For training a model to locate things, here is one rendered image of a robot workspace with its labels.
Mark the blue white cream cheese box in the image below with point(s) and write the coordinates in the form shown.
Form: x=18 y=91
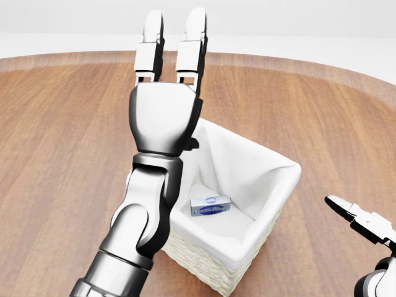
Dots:
x=211 y=206

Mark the white woven basket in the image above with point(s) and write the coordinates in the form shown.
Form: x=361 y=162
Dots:
x=238 y=198

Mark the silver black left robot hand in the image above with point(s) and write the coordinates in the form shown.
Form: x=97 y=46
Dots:
x=161 y=117

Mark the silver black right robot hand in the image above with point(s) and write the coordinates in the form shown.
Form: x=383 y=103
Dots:
x=365 y=221

